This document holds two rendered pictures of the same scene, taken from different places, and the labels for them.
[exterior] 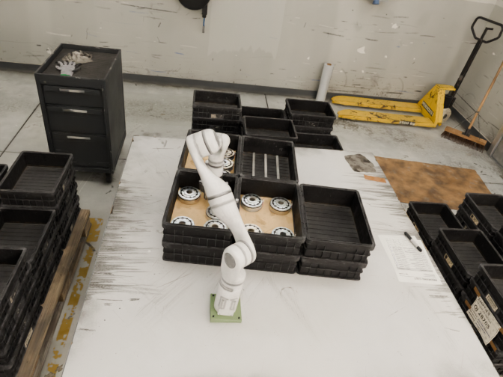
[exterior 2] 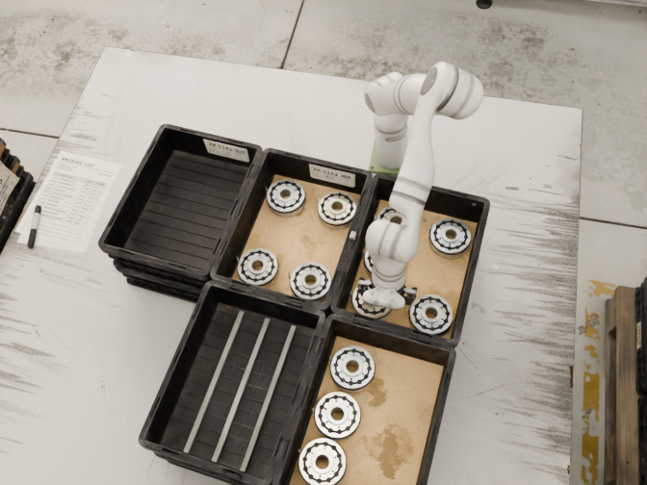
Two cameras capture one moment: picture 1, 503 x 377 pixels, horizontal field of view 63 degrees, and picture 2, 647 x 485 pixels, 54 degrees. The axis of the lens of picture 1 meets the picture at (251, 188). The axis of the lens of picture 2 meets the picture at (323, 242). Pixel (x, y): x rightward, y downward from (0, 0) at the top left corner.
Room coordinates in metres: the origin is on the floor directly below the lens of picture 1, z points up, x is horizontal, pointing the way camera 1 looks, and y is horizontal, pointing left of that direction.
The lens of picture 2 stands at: (2.12, 0.32, 2.29)
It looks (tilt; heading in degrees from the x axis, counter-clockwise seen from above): 62 degrees down; 207
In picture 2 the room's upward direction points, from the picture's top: 6 degrees counter-clockwise
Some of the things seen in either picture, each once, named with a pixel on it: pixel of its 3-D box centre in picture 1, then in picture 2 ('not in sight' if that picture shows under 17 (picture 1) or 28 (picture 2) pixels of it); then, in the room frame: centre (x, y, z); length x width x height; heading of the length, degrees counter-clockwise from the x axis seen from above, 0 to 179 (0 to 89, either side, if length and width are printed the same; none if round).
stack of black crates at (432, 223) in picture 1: (433, 232); not in sight; (2.28, -1.33, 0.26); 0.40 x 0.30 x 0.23; 10
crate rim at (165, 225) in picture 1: (203, 200); (412, 255); (1.42, 0.21, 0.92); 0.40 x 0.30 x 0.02; 5
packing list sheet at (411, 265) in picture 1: (409, 257); (68, 199); (1.49, -0.83, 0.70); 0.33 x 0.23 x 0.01; 10
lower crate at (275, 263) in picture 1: (264, 232); not in sight; (1.44, -0.09, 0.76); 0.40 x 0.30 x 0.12; 5
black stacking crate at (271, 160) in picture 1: (266, 167); (240, 383); (1.84, -0.06, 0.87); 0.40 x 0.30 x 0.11; 5
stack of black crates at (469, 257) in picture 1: (463, 270); not in sight; (1.88, -1.40, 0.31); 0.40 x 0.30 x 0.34; 10
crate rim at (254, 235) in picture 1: (269, 207); (294, 224); (1.44, -0.09, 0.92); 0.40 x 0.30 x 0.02; 5
